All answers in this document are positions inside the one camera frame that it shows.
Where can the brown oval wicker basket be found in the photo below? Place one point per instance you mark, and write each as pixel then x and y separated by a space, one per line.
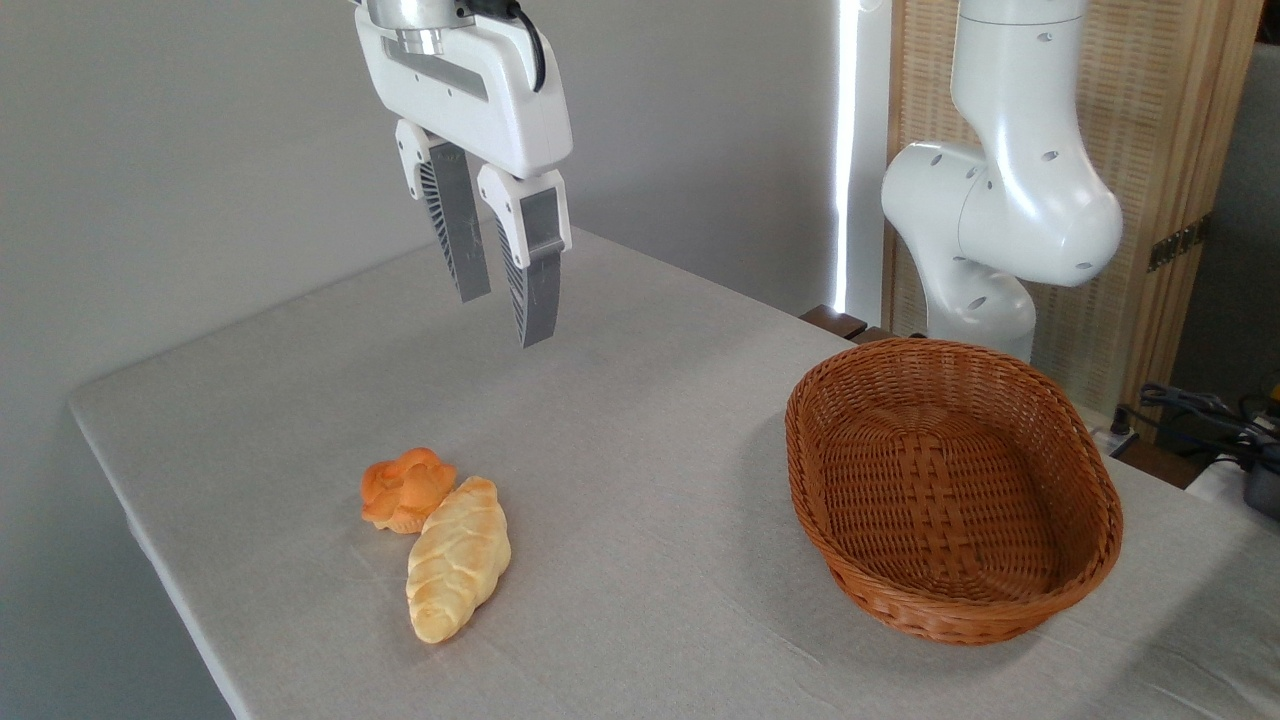
pixel 950 500

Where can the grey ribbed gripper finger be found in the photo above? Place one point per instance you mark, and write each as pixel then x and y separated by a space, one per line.
pixel 535 280
pixel 455 220

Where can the black screen hinge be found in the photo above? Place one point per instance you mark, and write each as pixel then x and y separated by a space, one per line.
pixel 1178 243

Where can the wooden rattan folding screen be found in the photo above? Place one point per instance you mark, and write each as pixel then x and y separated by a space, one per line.
pixel 1160 120

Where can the orange flower-shaped bread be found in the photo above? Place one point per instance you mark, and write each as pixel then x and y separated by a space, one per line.
pixel 405 488

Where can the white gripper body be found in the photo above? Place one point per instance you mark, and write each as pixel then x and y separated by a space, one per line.
pixel 470 95

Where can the pale braided bread loaf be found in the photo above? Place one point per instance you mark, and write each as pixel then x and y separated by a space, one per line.
pixel 456 562

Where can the grey tablecloth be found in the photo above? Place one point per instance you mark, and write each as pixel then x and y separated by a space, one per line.
pixel 650 420

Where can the dark wooden furniture piece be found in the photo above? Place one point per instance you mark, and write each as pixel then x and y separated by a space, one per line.
pixel 838 322

